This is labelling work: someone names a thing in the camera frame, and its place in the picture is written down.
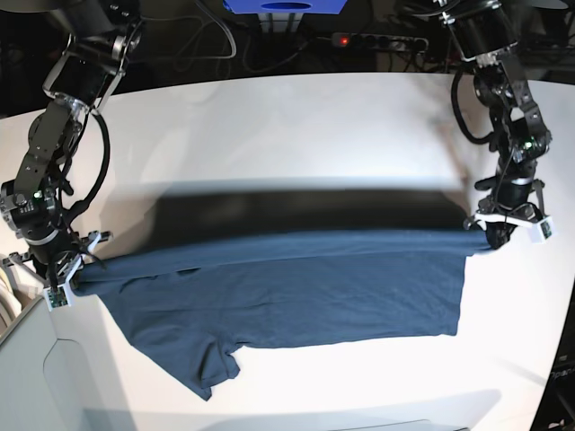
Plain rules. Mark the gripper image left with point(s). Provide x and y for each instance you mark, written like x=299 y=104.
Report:
x=54 y=260

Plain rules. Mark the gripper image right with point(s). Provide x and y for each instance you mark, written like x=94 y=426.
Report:
x=509 y=204

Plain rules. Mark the dark blue T-shirt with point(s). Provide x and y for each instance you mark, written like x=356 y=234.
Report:
x=189 y=308

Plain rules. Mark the white slats at left edge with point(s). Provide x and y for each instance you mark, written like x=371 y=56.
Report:
x=17 y=291

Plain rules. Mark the grey bin at table corner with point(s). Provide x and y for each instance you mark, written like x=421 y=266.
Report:
x=38 y=387

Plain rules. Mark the black power strip red light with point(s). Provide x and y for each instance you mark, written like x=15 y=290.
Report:
x=383 y=42

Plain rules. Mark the blue box with oval hole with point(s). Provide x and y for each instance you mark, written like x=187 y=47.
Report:
x=284 y=6

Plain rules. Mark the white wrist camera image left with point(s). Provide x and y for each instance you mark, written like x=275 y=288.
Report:
x=59 y=296

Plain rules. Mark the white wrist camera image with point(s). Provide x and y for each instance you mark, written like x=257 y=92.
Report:
x=59 y=296
x=541 y=231

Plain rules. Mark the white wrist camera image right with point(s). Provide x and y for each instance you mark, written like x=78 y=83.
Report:
x=541 y=231

